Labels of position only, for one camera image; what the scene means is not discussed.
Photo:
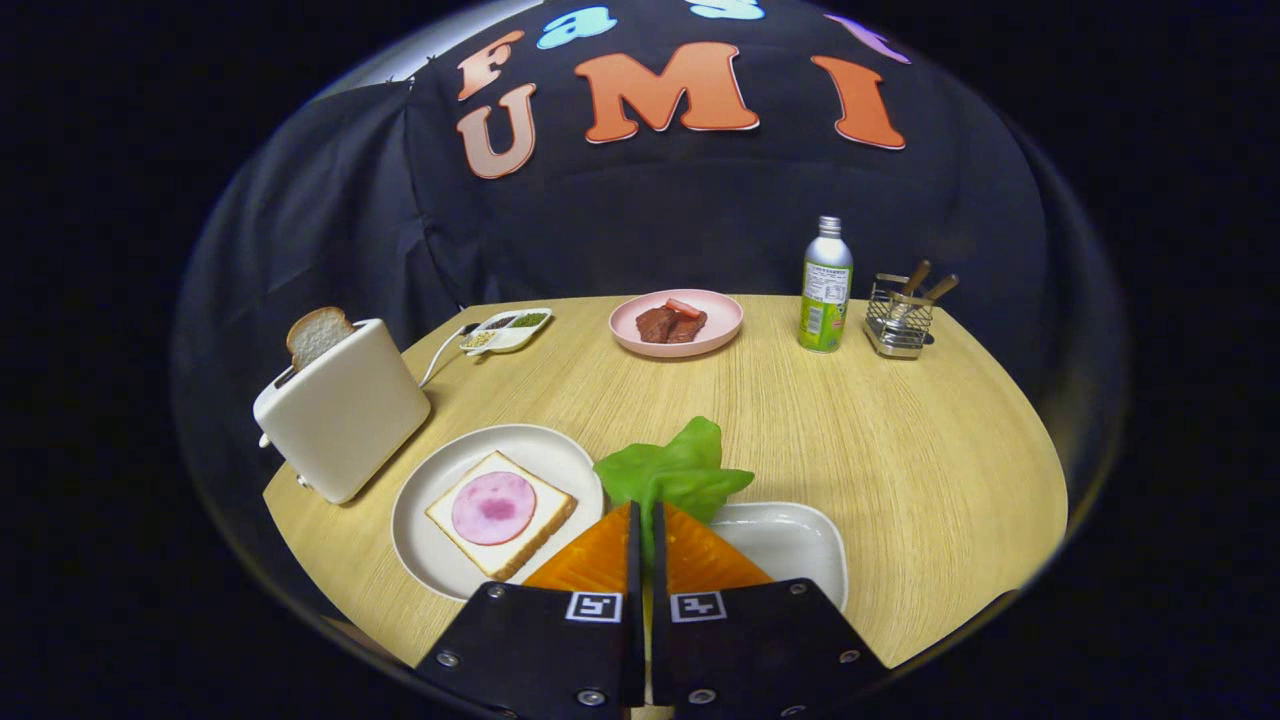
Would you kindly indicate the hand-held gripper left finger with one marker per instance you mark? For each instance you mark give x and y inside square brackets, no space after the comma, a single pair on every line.
[540,650]

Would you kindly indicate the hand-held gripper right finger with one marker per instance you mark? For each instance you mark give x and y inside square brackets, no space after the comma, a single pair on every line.
[760,650]

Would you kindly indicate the green lettuce leaf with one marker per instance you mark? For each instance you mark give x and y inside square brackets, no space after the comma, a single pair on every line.
[680,470]

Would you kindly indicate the toasted bread slice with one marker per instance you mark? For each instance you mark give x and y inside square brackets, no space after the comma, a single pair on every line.
[318,335]

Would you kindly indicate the rectangular white plate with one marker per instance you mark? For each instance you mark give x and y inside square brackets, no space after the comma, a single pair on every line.
[790,540]

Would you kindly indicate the square white bread slice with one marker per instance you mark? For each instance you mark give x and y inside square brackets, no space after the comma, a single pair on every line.
[540,515]

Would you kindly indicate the round white plate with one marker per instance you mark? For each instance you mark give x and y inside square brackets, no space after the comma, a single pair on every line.
[430,560]

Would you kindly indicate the pink ham slice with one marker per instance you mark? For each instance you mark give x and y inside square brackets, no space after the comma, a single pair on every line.
[493,508]

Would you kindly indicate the white toaster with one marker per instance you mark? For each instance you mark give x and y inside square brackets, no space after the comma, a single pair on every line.
[345,420]

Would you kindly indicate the divided white dish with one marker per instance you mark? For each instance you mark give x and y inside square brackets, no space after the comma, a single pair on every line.
[515,338]

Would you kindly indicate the pile of yellow soybeans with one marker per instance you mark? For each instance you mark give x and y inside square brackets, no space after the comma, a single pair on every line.
[479,339]

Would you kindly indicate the pink plate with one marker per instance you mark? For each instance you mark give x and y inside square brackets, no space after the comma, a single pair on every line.
[630,335]

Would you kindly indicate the pile of green beans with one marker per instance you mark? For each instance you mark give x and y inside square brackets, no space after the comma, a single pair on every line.
[530,320]

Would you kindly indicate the cooked brown meat pieces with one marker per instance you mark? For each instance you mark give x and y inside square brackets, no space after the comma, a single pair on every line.
[662,327]

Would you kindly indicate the red sausage strip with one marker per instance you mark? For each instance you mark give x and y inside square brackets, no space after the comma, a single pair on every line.
[684,307]

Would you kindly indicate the green label metal bottle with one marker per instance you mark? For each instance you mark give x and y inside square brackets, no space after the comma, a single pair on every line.
[825,290]

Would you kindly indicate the black backdrop cloth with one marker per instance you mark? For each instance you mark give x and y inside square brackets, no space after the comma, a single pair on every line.
[700,220]

